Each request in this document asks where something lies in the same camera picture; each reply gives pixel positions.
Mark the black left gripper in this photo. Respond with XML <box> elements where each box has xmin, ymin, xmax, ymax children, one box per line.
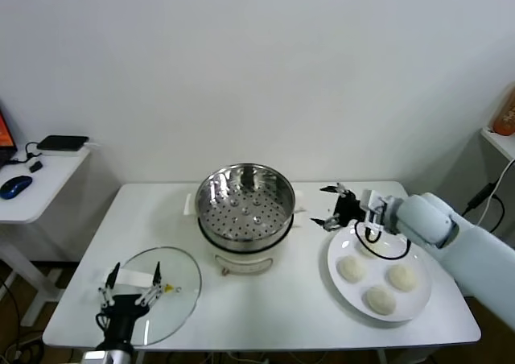
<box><xmin>96</xmin><ymin>261</ymin><xmax>164</xmax><ymax>348</ymax></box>

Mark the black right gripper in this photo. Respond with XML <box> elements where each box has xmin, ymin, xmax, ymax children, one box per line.
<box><xmin>309</xmin><ymin>183</ymin><xmax>363</xmax><ymax>232</ymax></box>

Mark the stainless steel steamer basket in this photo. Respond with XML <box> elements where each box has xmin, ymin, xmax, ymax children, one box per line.
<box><xmin>195</xmin><ymin>162</ymin><xmax>297</xmax><ymax>252</ymax></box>

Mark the white round plate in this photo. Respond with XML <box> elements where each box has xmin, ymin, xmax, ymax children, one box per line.
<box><xmin>326</xmin><ymin>221</ymin><xmax>434</xmax><ymax>323</ymax></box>

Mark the white side table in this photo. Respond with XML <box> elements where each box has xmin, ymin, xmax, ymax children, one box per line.
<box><xmin>0</xmin><ymin>140</ymin><xmax>102</xmax><ymax>328</ymax></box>

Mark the flat white box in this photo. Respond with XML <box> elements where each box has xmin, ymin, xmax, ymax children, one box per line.
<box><xmin>36</xmin><ymin>146</ymin><xmax>90</xmax><ymax>158</ymax></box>

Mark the blue computer mouse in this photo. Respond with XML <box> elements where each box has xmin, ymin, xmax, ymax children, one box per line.
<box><xmin>0</xmin><ymin>175</ymin><xmax>33</xmax><ymax>201</ymax></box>

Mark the flat black device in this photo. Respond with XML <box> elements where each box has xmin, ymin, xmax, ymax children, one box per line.
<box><xmin>36</xmin><ymin>134</ymin><xmax>89</xmax><ymax>152</ymax></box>

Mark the orange bottle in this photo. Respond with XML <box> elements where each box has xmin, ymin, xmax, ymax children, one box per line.
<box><xmin>492</xmin><ymin>82</ymin><xmax>515</xmax><ymax>136</ymax></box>

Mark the black laptop with orange screen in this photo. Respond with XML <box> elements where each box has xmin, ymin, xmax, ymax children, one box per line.
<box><xmin>0</xmin><ymin>102</ymin><xmax>19</xmax><ymax>168</ymax></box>

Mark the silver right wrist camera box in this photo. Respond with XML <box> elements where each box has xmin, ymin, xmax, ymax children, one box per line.
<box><xmin>359</xmin><ymin>189</ymin><xmax>390</xmax><ymax>233</ymax></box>

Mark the glass lid with white handle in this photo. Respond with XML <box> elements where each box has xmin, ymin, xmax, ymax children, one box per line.
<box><xmin>103</xmin><ymin>246</ymin><xmax>203</xmax><ymax>347</ymax></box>

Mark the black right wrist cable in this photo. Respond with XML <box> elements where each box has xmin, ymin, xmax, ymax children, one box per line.
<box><xmin>353</xmin><ymin>218</ymin><xmax>412</xmax><ymax>260</ymax></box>

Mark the black power adapter cable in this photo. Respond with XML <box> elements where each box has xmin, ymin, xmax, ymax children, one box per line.
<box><xmin>460</xmin><ymin>180</ymin><xmax>506</xmax><ymax>236</ymax></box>

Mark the white hanging cable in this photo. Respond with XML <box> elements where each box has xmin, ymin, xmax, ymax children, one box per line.
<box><xmin>480</xmin><ymin>162</ymin><xmax>513</xmax><ymax>236</ymax></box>

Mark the black desk cable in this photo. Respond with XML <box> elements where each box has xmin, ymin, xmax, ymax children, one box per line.
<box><xmin>23</xmin><ymin>140</ymin><xmax>42</xmax><ymax>164</ymax></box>

